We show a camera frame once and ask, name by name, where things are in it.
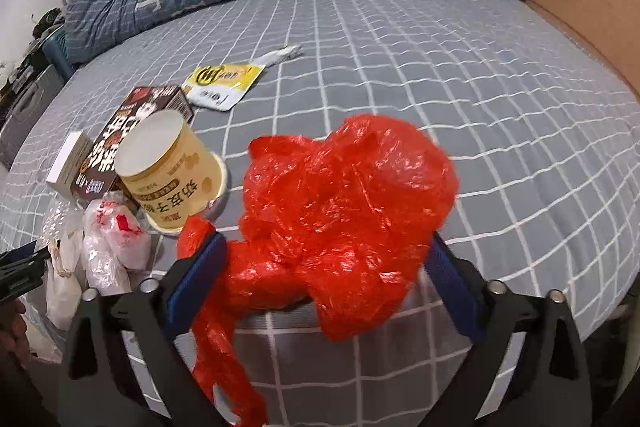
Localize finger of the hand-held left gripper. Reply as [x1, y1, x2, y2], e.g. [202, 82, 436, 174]
[0, 241, 37, 265]
[0, 249, 53, 303]

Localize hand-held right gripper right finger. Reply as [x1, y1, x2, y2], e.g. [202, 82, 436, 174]
[427, 232, 593, 427]

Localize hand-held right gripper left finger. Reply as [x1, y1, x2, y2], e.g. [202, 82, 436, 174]
[54, 231, 228, 427]

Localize clear plastic bag red print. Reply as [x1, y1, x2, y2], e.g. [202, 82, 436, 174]
[81, 194, 152, 293]

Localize small white box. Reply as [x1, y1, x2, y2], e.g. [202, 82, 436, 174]
[46, 131, 96, 198]

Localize yellow yogurt cup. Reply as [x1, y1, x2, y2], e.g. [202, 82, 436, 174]
[114, 109, 231, 235]

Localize person's left hand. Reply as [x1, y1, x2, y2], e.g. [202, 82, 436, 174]
[0, 299, 31, 370]

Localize white plastic wrapped bundle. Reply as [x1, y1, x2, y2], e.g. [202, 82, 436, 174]
[45, 227, 86, 330]

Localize grey suitcase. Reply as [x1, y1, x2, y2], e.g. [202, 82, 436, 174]
[0, 64, 66, 170]

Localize brown cardboard box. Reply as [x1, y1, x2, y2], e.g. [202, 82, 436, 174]
[70, 85, 195, 208]

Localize yellow sachet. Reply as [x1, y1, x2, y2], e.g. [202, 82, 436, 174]
[181, 63, 266, 111]

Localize grey checked bed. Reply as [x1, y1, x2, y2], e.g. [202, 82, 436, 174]
[0, 0, 640, 408]

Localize teal suitcase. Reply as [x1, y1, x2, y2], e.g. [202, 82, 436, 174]
[42, 32, 76, 80]

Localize black bag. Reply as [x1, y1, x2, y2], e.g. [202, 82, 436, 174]
[30, 7, 66, 38]

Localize torn white wrapper strip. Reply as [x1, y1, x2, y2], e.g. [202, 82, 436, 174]
[257, 45, 303, 66]

